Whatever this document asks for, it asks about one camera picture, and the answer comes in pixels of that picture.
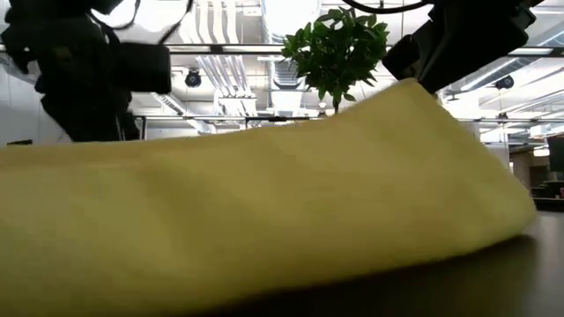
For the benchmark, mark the yellow microfiber towel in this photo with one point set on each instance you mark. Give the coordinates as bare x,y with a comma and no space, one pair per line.
264,211

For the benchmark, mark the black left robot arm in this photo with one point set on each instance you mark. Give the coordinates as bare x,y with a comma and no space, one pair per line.
44,22

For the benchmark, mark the green potted plant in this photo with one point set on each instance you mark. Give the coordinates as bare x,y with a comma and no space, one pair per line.
335,53

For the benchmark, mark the black computer monitor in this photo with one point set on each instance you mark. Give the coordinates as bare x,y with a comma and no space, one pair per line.
556,154

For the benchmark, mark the black overhead crossbar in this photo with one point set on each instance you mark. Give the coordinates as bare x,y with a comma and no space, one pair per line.
216,49

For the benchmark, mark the black ceiling camera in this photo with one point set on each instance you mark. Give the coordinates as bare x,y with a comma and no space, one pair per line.
193,78
505,82

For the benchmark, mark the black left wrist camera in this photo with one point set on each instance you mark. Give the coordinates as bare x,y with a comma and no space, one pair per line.
143,68

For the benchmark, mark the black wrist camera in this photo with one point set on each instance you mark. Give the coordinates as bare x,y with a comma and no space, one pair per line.
401,59
143,68

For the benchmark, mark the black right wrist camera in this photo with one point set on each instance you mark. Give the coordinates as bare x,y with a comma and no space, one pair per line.
401,59

